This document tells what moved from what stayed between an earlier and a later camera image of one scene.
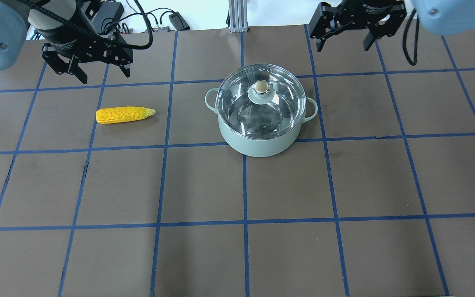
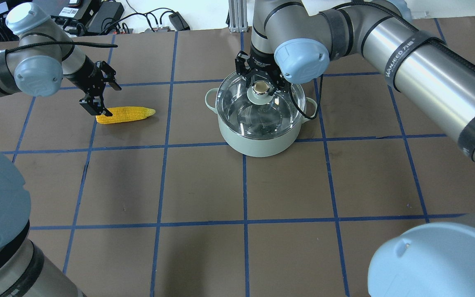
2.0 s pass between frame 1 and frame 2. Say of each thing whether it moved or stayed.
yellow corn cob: stayed
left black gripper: moved
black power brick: stayed
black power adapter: stayed
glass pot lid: stayed
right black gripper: moved
